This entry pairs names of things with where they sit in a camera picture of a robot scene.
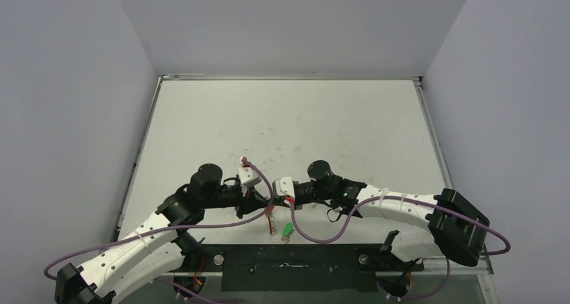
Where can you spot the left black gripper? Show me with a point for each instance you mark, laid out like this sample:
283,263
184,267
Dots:
252,202

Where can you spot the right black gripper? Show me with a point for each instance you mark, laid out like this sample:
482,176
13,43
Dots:
290,199

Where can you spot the silver keyring with red grip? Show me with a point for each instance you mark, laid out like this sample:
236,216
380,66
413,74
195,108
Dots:
271,221

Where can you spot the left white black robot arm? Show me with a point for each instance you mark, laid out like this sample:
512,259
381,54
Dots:
162,242

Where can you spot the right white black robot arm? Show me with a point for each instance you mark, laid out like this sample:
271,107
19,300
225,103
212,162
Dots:
448,224

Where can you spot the green tag key near edge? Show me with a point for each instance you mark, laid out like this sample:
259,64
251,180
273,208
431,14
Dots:
287,231

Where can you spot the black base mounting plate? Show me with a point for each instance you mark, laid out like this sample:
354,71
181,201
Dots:
302,267

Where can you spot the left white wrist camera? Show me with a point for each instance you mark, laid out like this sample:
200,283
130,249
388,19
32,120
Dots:
248,177

